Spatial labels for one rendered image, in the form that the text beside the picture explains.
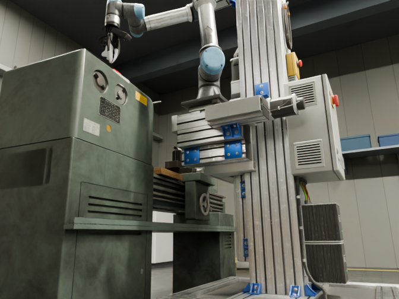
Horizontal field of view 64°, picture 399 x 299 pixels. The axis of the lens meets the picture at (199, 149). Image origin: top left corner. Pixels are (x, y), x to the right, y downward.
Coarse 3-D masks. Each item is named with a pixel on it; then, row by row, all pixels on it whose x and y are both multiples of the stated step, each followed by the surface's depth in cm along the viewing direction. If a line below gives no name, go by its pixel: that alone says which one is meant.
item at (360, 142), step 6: (342, 138) 481; (348, 138) 477; (354, 138) 473; (360, 138) 469; (366, 138) 466; (342, 144) 480; (348, 144) 476; (354, 144) 472; (360, 144) 468; (366, 144) 464; (342, 150) 478; (348, 150) 474
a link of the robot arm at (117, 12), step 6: (108, 0) 165; (114, 0) 163; (120, 0) 166; (108, 6) 163; (114, 6) 163; (120, 6) 163; (108, 12) 162; (114, 12) 162; (120, 12) 164; (120, 18) 165
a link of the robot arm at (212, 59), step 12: (204, 0) 166; (204, 12) 165; (204, 24) 164; (204, 36) 162; (216, 36) 164; (204, 48) 159; (216, 48) 157; (204, 60) 155; (216, 60) 156; (204, 72) 161; (216, 72) 159
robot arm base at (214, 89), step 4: (204, 84) 169; (208, 84) 168; (212, 84) 168; (216, 84) 170; (200, 88) 170; (204, 88) 168; (208, 88) 167; (212, 88) 168; (216, 88) 169; (200, 92) 169; (204, 92) 167; (208, 92) 166; (212, 92) 167; (216, 92) 167; (200, 96) 167; (204, 96) 165
